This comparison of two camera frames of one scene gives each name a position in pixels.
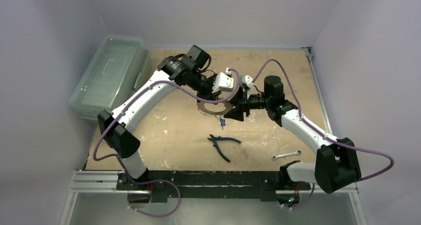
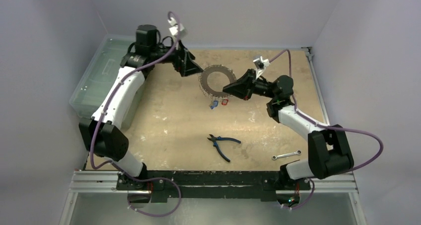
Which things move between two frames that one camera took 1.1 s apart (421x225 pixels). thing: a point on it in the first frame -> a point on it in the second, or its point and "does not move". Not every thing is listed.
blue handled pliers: x=214 y=139 does not move
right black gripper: x=243 y=105 -> x=250 y=84
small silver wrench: x=298 y=152 does not move
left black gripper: x=209 y=95 -> x=183 y=61
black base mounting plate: x=208 y=184 does not move
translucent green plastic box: x=121 y=63 does not move
